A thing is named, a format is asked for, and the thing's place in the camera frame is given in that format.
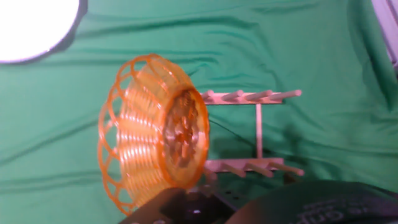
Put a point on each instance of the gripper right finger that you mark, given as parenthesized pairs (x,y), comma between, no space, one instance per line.
(199,210)

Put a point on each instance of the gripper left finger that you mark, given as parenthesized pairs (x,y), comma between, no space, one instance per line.
(155,207)

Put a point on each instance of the orange woven basket dish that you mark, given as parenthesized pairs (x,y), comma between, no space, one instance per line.
(146,133)

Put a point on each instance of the wooden dish rack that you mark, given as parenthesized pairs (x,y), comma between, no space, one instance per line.
(258,130)

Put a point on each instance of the green cloth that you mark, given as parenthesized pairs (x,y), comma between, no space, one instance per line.
(311,62)

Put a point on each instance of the white round plate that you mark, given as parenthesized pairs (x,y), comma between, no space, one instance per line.
(31,25)

